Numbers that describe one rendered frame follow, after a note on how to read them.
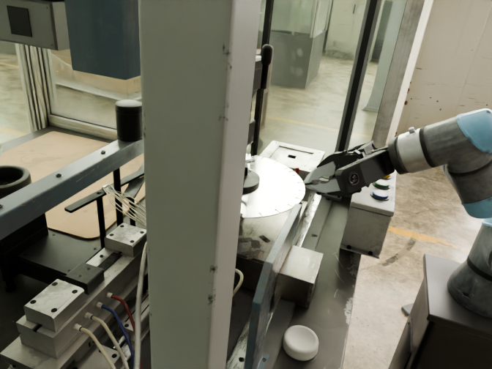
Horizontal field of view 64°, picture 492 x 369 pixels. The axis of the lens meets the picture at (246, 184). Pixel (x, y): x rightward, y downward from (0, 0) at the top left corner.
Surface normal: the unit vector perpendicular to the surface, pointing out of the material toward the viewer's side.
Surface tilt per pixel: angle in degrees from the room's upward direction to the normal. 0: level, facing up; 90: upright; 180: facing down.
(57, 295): 0
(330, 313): 0
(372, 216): 90
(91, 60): 90
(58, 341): 90
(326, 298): 0
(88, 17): 90
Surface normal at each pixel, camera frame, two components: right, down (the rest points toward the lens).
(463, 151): -0.37, 0.57
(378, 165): 0.35, 0.00
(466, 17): -0.17, 0.44
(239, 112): 0.94, 0.23
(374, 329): 0.09, -0.88
